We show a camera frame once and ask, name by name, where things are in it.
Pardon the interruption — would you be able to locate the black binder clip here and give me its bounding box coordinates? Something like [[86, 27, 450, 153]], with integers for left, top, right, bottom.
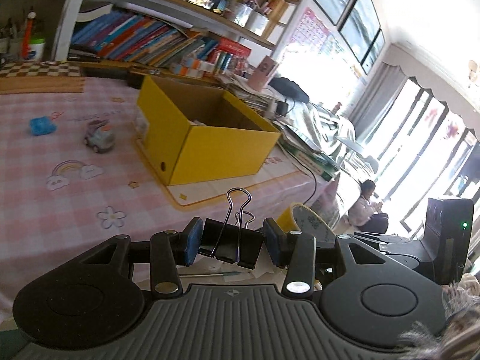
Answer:
[[199, 187, 264, 270]]

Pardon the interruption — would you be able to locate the yellow tape roll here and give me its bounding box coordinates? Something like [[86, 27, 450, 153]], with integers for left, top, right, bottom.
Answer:
[[276, 202, 336, 247]]

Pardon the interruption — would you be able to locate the sitting child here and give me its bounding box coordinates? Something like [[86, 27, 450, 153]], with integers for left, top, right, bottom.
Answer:
[[348, 180, 389, 234]]

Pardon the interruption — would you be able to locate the stack of papers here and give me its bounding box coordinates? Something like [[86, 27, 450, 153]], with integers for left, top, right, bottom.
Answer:
[[216, 74, 355, 180]]

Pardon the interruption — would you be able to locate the yellow cardboard box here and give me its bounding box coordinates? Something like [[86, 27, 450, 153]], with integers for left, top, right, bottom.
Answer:
[[137, 76, 280, 186]]

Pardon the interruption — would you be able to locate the pink checkered tablecloth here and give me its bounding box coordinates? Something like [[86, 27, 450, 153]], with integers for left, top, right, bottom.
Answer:
[[0, 76, 331, 323]]

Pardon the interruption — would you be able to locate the toy car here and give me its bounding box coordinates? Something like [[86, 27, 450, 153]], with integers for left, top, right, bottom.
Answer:
[[83, 119, 116, 153]]

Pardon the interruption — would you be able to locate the pink pen holder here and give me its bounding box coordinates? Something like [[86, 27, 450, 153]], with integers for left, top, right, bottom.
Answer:
[[247, 56, 279, 92]]

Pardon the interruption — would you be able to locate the blue small toy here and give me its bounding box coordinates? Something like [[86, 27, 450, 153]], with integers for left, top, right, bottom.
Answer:
[[29, 116, 57, 136]]

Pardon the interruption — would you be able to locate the orange white box lower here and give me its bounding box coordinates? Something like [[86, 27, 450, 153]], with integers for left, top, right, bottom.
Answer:
[[169, 63, 205, 79]]

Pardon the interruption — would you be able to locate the orange white box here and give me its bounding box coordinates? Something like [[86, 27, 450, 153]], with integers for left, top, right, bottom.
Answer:
[[169, 63, 205, 79], [181, 58, 221, 73]]

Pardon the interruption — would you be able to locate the orange white box upper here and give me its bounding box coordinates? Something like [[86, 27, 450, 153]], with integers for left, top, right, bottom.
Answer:
[[181, 58, 221, 73]]

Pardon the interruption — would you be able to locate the black stapler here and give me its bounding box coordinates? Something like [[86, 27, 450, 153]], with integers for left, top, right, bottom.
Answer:
[[67, 45, 102, 63]]

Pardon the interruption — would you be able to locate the wooden chess board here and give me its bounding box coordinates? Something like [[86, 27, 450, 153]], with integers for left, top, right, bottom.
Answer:
[[0, 62, 86, 94]]

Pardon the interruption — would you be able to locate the row of books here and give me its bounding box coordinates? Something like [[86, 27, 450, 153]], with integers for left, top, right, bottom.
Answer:
[[70, 9, 251, 73]]

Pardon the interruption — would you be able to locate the white green jar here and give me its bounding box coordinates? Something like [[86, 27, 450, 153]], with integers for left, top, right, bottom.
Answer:
[[26, 37, 46, 61]]

